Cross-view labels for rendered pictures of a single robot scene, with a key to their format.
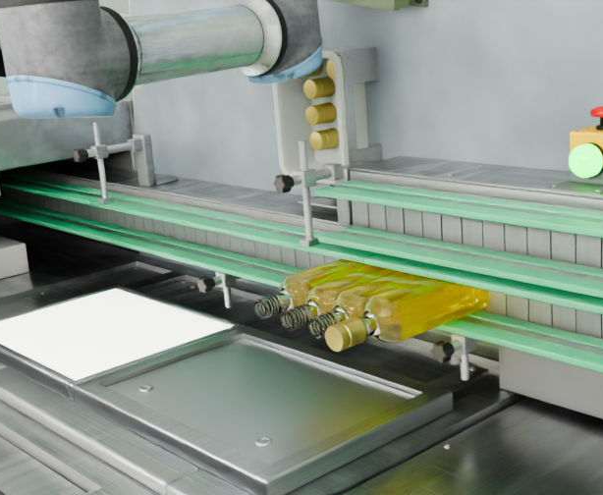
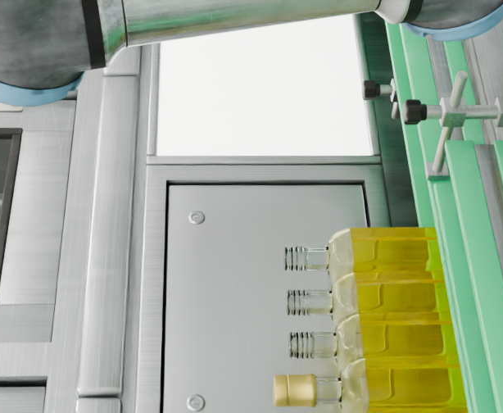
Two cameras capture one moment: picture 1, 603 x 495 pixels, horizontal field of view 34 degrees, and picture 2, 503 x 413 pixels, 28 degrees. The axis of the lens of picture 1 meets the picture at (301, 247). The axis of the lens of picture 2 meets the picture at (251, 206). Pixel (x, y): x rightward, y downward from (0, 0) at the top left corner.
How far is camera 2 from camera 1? 0.97 m
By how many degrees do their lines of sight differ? 47
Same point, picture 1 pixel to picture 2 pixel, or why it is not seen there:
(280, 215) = (477, 72)
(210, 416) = (198, 317)
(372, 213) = not seen: outside the picture
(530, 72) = not seen: outside the picture
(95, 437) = (92, 271)
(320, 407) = not seen: hidden behind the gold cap
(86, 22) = (14, 20)
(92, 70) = (21, 68)
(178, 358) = (269, 182)
